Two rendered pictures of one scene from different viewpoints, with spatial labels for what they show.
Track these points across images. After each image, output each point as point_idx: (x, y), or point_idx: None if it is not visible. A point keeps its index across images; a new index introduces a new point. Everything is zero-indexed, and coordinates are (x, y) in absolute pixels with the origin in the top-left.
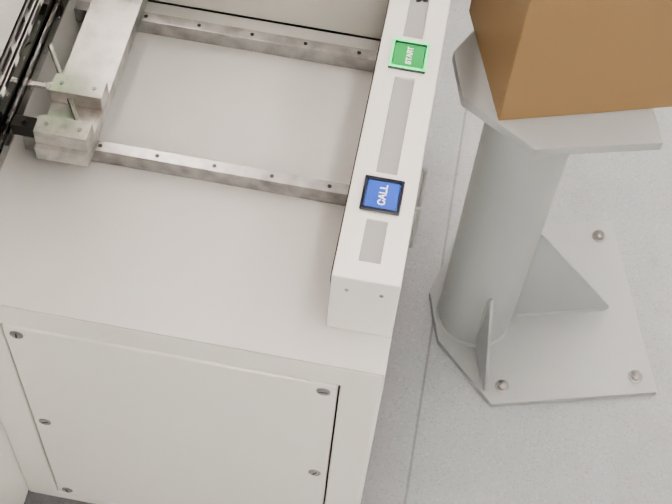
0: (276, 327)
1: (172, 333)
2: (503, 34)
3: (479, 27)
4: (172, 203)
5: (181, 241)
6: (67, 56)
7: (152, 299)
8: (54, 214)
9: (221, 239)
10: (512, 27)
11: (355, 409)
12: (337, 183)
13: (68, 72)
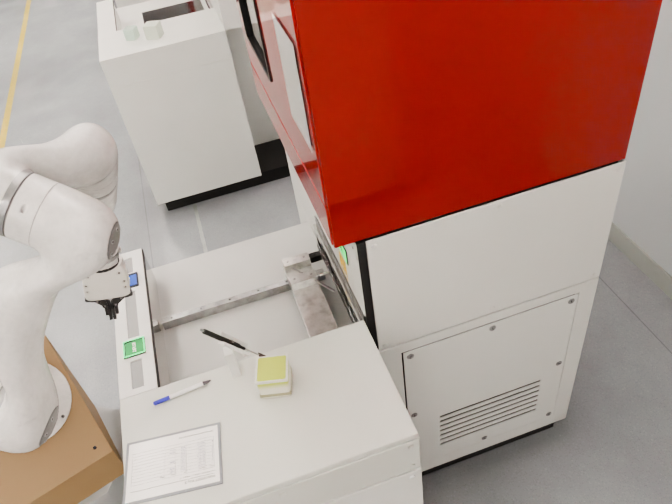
0: (176, 270)
1: (216, 250)
2: (83, 394)
3: (113, 445)
4: (244, 287)
5: (231, 277)
6: (340, 319)
7: (231, 255)
8: None
9: (215, 286)
10: (72, 376)
11: None
12: (168, 320)
13: (318, 290)
